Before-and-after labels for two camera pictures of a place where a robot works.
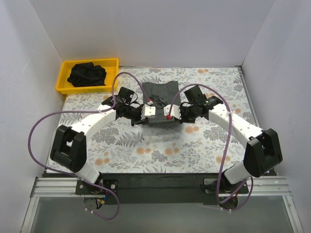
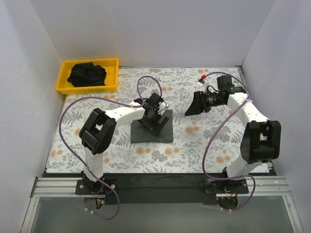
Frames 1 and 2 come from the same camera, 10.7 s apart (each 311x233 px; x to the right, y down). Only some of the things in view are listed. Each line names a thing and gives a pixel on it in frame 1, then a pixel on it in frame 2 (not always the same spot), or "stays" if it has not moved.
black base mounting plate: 162,189 stays
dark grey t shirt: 161,93 -> 141,134
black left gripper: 137,117 -> 150,122
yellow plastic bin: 111,66 stays
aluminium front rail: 67,187 stays
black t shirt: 87,74 stays
